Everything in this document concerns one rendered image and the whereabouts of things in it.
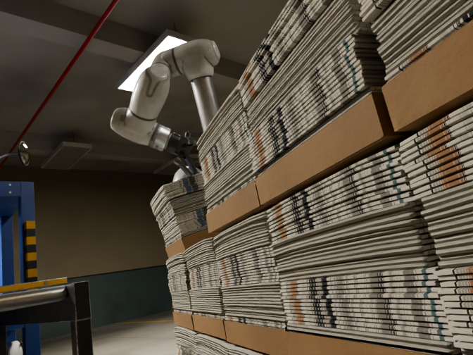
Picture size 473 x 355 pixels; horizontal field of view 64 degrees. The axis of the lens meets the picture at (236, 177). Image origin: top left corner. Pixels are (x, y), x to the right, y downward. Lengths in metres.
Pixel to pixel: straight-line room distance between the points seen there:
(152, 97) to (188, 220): 0.42
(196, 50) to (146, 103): 0.57
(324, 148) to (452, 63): 0.17
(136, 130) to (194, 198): 0.33
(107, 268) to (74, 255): 0.93
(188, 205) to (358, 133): 0.89
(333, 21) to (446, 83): 0.16
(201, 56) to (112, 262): 9.67
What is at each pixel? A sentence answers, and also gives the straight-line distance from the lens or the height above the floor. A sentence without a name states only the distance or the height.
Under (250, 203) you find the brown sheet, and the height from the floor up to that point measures 0.85.
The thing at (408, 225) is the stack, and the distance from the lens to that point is 0.36.
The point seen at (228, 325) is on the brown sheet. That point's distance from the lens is 0.84.
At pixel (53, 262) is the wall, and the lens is 10.62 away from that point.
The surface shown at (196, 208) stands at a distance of 1.22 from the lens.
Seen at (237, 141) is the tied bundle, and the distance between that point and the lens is 0.69.
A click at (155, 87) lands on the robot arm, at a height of 1.36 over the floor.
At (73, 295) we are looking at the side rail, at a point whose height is 0.76.
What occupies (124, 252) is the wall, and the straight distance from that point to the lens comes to 11.30.
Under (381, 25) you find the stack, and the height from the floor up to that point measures 0.93.
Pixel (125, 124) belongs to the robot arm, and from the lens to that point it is 1.37.
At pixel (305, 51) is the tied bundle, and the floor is 0.98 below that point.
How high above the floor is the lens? 0.74
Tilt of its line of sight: 14 degrees up
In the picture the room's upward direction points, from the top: 10 degrees counter-clockwise
